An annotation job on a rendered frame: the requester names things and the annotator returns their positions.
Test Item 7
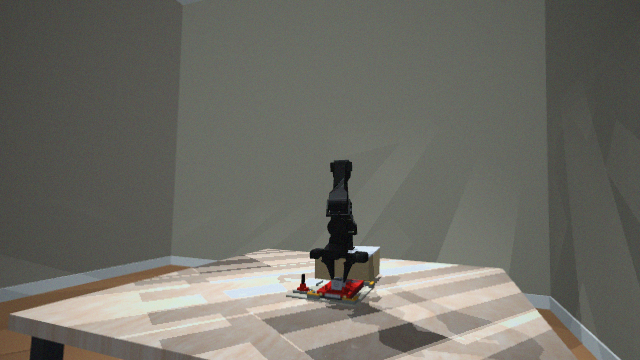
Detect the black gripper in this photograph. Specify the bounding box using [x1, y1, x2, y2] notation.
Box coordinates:
[310, 234, 369, 283]

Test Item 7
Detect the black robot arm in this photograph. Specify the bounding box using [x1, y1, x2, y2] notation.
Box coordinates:
[324, 160, 357, 260]

